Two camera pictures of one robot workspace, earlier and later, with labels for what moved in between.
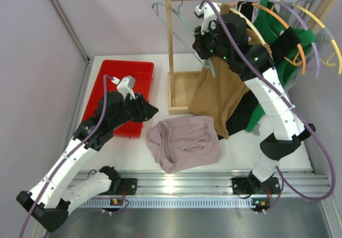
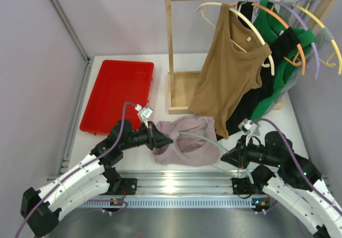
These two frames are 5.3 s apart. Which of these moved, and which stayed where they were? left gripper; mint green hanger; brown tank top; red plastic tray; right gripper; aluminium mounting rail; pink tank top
Moved: right gripper; left gripper; mint green hanger
Stayed: brown tank top; red plastic tray; aluminium mounting rail; pink tank top
